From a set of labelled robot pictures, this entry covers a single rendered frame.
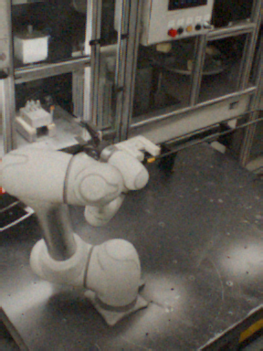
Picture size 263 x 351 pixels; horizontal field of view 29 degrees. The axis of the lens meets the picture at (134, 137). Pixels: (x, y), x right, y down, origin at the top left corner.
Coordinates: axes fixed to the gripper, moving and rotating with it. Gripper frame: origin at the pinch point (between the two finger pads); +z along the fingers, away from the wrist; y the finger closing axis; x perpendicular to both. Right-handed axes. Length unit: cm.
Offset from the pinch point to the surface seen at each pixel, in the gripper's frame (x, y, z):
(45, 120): -2.0, -11.7, 33.1
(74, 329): 35, -44, -53
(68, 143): -8.4, -21.5, 22.9
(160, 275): -7, -44, -50
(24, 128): 6.4, -16.4, 38.4
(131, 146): -36.5, -24.5, 9.1
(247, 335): -66, -111, -63
